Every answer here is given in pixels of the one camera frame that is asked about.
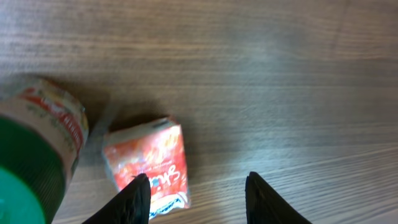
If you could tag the green lid plastic jar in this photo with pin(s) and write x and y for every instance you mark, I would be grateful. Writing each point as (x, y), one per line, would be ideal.
(43, 130)

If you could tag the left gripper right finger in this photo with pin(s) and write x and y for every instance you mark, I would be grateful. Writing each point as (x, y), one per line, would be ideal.
(265, 206)

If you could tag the red pocket tissue pack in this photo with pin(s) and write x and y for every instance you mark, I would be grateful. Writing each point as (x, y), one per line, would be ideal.
(157, 150)

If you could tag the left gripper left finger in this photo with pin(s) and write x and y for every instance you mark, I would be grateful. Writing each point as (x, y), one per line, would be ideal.
(130, 206)

